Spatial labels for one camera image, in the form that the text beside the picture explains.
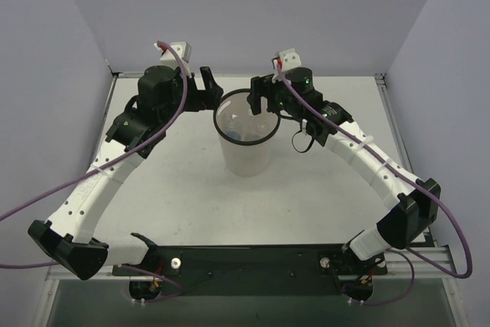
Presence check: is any white blue label plastic bottle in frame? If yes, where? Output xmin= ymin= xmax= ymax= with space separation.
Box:
xmin=226 ymin=113 xmax=240 ymax=126

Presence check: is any white bin with black rim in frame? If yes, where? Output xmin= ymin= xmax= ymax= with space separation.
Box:
xmin=213 ymin=89 xmax=281 ymax=177

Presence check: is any clear crushed plastic bottle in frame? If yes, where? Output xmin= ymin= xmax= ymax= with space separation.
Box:
xmin=244 ymin=122 xmax=270 ymax=142

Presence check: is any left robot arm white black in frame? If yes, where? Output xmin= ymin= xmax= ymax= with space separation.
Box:
xmin=28 ymin=66 xmax=224 ymax=280

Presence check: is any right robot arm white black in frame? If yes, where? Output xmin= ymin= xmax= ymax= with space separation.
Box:
xmin=247 ymin=67 xmax=441 ymax=261

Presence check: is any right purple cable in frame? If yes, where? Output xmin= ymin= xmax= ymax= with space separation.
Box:
xmin=274 ymin=64 xmax=472 ymax=307

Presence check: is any purple cable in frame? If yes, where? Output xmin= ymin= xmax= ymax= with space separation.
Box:
xmin=0 ymin=40 xmax=189 ymax=303
xmin=274 ymin=64 xmax=472 ymax=307

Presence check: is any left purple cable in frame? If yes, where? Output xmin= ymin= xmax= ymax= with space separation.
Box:
xmin=0 ymin=40 xmax=189 ymax=303

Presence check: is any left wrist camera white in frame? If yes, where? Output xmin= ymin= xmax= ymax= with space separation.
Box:
xmin=154 ymin=41 xmax=191 ymax=66

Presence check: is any aluminium back rail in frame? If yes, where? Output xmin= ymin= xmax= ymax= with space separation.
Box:
xmin=116 ymin=70 xmax=386 ymax=80

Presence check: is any aluminium rail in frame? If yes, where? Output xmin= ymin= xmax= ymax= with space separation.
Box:
xmin=116 ymin=70 xmax=386 ymax=80
xmin=44 ymin=247 xmax=456 ymax=281
xmin=374 ymin=74 xmax=433 ymax=247

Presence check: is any aluminium right side rail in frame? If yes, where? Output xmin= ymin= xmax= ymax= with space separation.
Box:
xmin=374 ymin=74 xmax=433 ymax=247

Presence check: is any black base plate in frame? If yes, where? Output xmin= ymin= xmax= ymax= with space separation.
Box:
xmin=112 ymin=244 xmax=387 ymax=296

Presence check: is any aluminium front rail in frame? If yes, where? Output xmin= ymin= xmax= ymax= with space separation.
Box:
xmin=44 ymin=247 xmax=456 ymax=281

